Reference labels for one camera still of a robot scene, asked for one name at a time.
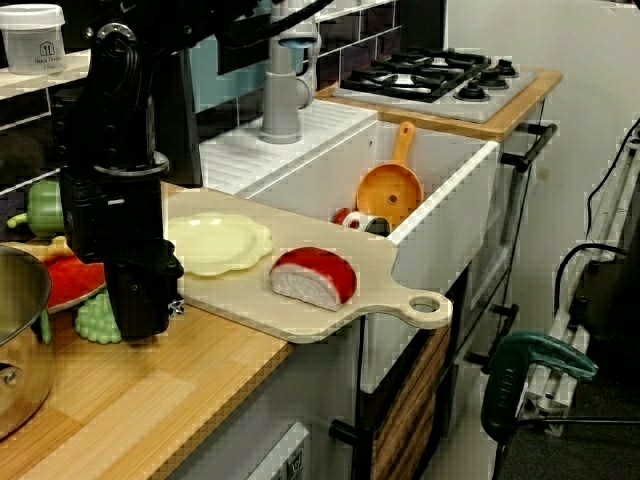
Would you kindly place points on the grey dispenser panel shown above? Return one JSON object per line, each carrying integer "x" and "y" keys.
{"x": 290, "y": 460}

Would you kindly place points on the wooden stove countertop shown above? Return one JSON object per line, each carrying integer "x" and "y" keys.
{"x": 500, "y": 127}

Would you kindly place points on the white toy sink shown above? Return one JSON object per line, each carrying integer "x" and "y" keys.
{"x": 450, "y": 235}

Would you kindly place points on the red white sushi toy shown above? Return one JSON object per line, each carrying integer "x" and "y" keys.
{"x": 315, "y": 275}

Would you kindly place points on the dark vertical post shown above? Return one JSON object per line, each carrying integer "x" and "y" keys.
{"x": 185, "y": 150}

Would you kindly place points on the teal plastic box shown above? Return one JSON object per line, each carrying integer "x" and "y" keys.
{"x": 205, "y": 90}

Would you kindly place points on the black rectangular panel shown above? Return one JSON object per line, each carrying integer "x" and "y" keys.
{"x": 245, "y": 57}

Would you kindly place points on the white printed storage jar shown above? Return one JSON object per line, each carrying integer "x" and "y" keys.
{"x": 30, "y": 45}

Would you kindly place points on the light wooden cutting board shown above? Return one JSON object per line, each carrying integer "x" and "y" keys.
{"x": 380, "y": 280}

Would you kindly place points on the toy chicken drumstick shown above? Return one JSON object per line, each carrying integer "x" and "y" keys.
{"x": 50, "y": 246}

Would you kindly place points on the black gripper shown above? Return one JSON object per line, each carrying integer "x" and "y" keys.
{"x": 115, "y": 215}

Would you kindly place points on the white metal frame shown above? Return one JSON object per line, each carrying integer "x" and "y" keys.
{"x": 545, "y": 395}

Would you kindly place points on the cream flower-shaped plate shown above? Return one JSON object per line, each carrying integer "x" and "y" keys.
{"x": 215, "y": 245}

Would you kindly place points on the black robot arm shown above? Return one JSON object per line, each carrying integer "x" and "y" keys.
{"x": 110, "y": 100}

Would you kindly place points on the orange toy pan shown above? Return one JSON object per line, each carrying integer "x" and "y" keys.
{"x": 390, "y": 190}

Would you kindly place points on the red white tomato can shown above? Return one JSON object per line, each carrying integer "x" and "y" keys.
{"x": 355, "y": 220}

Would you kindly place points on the light tiled shelf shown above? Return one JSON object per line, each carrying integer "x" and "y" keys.
{"x": 40, "y": 85}

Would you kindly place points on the grey toy faucet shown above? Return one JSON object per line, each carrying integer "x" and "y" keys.
{"x": 280, "y": 100}

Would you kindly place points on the grey black toy stove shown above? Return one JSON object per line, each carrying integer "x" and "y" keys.
{"x": 425, "y": 75}

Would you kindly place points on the dark box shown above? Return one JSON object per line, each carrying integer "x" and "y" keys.
{"x": 610, "y": 300}

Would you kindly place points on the steel cooking pot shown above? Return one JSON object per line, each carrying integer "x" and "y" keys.
{"x": 20, "y": 350}

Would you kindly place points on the green toy grape bunch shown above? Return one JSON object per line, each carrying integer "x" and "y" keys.
{"x": 95, "y": 320}

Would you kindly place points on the striped wooden cabinet door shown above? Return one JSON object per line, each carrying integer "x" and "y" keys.
{"x": 410, "y": 400}

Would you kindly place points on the green toy bell pepper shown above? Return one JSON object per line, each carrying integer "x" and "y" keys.
{"x": 45, "y": 210}

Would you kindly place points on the red plate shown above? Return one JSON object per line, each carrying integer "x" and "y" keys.
{"x": 75, "y": 285}

